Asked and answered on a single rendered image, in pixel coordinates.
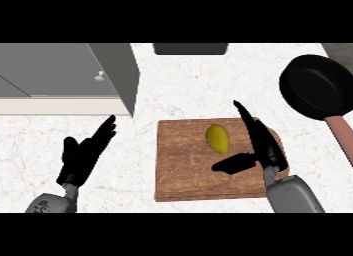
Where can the dark grey appliance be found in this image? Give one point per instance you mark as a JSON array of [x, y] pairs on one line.
[[190, 48]]

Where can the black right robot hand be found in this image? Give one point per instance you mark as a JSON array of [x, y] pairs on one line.
[[267, 146]]

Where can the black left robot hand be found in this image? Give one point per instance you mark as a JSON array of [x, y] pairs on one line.
[[85, 153]]

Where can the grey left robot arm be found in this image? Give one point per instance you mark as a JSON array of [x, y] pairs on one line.
[[56, 201]]

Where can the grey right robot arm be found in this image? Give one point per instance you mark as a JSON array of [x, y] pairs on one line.
[[290, 193]]

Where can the brown wooden cutting board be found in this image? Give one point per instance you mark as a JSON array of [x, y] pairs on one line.
[[194, 166]]

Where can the grey cabinet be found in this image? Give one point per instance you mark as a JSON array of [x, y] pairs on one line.
[[51, 76]]

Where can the yellow lemon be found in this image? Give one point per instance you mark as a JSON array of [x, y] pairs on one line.
[[218, 138]]

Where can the white cabinet knob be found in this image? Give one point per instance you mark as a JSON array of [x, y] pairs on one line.
[[100, 77]]

